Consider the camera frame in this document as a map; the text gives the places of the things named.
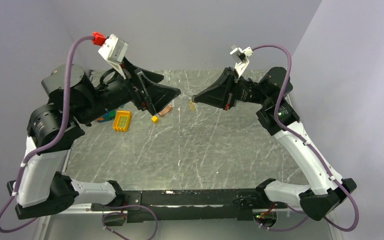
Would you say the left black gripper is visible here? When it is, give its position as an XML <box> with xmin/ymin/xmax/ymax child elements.
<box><xmin>74</xmin><ymin>54</ymin><xmax>181</xmax><ymax>125</ymax></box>

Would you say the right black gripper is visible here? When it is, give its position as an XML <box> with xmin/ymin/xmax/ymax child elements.
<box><xmin>194</xmin><ymin>66</ymin><xmax>272</xmax><ymax>110</ymax></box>

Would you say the yellow key tag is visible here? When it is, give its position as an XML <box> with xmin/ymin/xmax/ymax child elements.
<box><xmin>189</xmin><ymin>101</ymin><xmax>195</xmax><ymax>111</ymax></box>

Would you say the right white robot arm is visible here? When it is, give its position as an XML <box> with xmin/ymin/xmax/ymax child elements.
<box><xmin>192</xmin><ymin>66</ymin><xmax>357</xmax><ymax>221</ymax></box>

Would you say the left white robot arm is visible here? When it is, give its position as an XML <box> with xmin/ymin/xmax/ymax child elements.
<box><xmin>7</xmin><ymin>59</ymin><xmax>181</xmax><ymax>220</ymax></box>

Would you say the tan curved block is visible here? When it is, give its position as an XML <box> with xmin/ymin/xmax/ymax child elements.
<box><xmin>158</xmin><ymin>104</ymin><xmax>173</xmax><ymax>117</ymax></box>

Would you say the small yellow cube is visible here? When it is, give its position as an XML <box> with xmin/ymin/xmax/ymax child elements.
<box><xmin>151</xmin><ymin>115</ymin><xmax>159</xmax><ymax>124</ymax></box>

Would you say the yellow window toy block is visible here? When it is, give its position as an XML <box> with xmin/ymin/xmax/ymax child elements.
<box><xmin>112</xmin><ymin>110</ymin><xmax>131</xmax><ymax>132</ymax></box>

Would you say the green lego brick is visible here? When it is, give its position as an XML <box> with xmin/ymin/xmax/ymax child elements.
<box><xmin>108</xmin><ymin>109</ymin><xmax>117</xmax><ymax>119</ymax></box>

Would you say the blue lego brick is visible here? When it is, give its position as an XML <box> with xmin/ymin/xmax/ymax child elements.
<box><xmin>96</xmin><ymin>113</ymin><xmax>112</xmax><ymax>123</ymax></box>

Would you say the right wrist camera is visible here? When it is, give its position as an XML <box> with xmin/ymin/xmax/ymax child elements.
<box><xmin>230</xmin><ymin>45</ymin><xmax>254</xmax><ymax>78</ymax></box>

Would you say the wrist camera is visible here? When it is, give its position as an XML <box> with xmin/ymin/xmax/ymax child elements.
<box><xmin>230</xmin><ymin>45</ymin><xmax>254</xmax><ymax>78</ymax></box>
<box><xmin>91</xmin><ymin>32</ymin><xmax>129</xmax><ymax>79</ymax></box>

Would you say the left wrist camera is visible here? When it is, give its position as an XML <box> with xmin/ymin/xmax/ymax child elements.
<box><xmin>91</xmin><ymin>32</ymin><xmax>129</xmax><ymax>79</ymax></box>

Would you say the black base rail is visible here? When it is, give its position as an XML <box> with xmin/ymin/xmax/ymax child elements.
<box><xmin>90</xmin><ymin>188</ymin><xmax>279</xmax><ymax>223</ymax></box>

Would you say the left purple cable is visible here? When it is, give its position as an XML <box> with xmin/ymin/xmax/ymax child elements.
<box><xmin>0</xmin><ymin>34</ymin><xmax>159</xmax><ymax>240</ymax></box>

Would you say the purple cable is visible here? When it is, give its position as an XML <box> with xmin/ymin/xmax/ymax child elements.
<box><xmin>251</xmin><ymin>44</ymin><xmax>360</xmax><ymax>232</ymax></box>
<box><xmin>0</xmin><ymin>34</ymin><xmax>159</xmax><ymax>240</ymax></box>

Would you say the aluminium frame rail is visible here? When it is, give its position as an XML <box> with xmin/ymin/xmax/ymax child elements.
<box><xmin>33</xmin><ymin>204</ymin><xmax>120</xmax><ymax>240</ymax></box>

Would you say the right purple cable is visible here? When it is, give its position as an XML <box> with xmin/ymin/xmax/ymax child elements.
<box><xmin>251</xmin><ymin>44</ymin><xmax>360</xmax><ymax>232</ymax></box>

